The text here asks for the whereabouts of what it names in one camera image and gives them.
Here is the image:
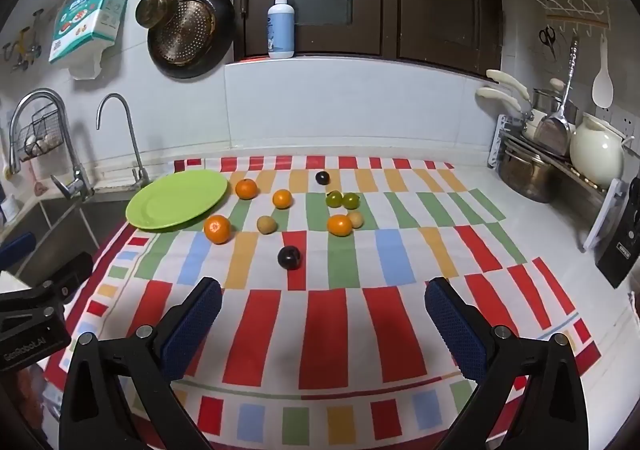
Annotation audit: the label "white plastic bag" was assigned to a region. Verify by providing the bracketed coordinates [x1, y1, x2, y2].
[67, 43, 114, 80]

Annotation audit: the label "blue pump bottle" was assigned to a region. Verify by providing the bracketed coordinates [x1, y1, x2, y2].
[266, 0, 296, 60]

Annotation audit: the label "wall hooks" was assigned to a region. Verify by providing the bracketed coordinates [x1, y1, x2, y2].
[2, 8, 46, 74]

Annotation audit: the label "cream ceramic pot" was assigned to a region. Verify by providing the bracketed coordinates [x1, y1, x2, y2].
[570, 113, 636, 190]

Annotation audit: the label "metal spatula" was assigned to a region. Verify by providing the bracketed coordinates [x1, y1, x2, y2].
[534, 35, 581, 158]

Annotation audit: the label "steel pot with lid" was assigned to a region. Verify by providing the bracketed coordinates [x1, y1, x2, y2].
[532, 78, 579, 123]

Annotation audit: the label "black box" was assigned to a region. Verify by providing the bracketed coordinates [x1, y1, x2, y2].
[595, 177, 640, 289]

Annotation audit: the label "cream-handled pan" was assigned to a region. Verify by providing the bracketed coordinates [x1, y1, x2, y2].
[476, 87, 548, 141]
[486, 69, 551, 128]

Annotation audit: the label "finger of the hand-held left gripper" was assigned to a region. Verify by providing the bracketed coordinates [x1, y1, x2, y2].
[0, 231, 37, 273]
[0, 251, 95, 331]

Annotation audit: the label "green plate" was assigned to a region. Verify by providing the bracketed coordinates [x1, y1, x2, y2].
[125, 169, 229, 231]

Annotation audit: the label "black frying pan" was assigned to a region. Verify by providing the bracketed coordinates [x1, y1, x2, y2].
[146, 0, 236, 80]

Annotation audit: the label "large steel pot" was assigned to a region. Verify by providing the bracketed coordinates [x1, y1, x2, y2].
[497, 143, 568, 203]

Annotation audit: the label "white rice paddle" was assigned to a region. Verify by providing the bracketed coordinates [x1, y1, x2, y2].
[592, 34, 615, 108]

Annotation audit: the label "thin gooseneck faucet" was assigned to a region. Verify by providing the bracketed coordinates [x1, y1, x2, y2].
[96, 93, 151, 187]

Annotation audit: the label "steel sink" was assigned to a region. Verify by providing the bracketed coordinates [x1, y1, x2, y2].
[0, 197, 126, 281]

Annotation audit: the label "copper strainer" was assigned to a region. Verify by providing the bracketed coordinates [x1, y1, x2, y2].
[155, 0, 219, 66]

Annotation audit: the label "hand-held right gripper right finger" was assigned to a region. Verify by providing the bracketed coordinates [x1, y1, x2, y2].
[424, 276, 589, 450]

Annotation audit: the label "black wire basket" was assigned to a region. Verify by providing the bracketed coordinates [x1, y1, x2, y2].
[10, 98, 66, 161]

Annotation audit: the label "striped colourful tablecloth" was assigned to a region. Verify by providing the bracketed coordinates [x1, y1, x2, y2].
[42, 155, 601, 450]

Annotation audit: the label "white wire rack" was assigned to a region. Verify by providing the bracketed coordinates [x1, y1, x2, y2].
[500, 0, 613, 34]

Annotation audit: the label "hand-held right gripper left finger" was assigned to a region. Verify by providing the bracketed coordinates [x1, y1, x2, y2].
[59, 276, 223, 450]

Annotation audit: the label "black scissors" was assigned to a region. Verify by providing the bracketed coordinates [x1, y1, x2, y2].
[539, 25, 558, 62]

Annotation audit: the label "white dish rack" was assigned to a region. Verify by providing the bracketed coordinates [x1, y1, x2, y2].
[487, 114, 640, 252]

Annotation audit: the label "large steel faucet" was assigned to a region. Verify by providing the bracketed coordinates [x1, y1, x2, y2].
[9, 88, 96, 201]

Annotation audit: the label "teal bag box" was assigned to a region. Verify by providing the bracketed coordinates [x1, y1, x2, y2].
[48, 0, 132, 64]

